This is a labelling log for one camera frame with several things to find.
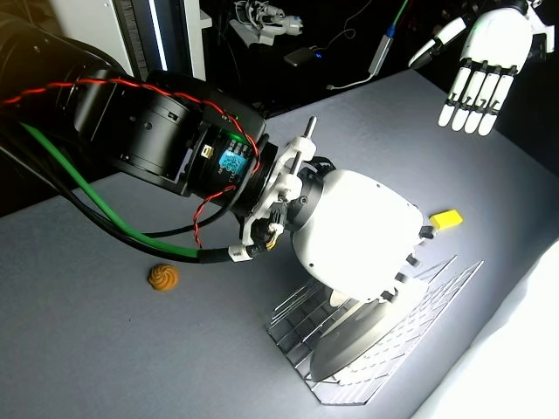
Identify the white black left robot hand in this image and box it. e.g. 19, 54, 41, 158
409, 6, 535, 138

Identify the white plate with barcode label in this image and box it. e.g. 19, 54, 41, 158
308, 299, 395, 381

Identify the grey adapter stick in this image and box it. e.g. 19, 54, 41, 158
368, 34, 393, 74

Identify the yellow block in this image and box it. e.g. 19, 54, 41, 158
429, 209, 464, 231

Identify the black power box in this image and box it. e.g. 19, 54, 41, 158
283, 46, 322, 68

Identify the spare white robot hand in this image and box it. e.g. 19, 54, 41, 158
229, 0, 305, 48

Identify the white robot column blue light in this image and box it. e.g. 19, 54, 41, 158
47, 0, 210, 83

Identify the orange swirl cookie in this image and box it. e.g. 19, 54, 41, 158
147, 263, 181, 292

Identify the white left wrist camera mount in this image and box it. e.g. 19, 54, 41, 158
526, 0, 557, 60

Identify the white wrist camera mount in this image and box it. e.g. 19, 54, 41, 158
526, 0, 557, 60
238, 116, 317, 264

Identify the green cable with blue plug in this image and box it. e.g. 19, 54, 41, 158
386, 0, 412, 38

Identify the thin white cable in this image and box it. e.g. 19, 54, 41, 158
327, 69, 376, 92

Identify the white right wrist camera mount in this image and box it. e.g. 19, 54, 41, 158
238, 116, 317, 264

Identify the silver wire dish rack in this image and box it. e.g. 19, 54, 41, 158
265, 255, 486, 405

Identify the red black twisted wire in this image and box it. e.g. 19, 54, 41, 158
0, 78, 264, 251

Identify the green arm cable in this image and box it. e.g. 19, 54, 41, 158
19, 123, 207, 263

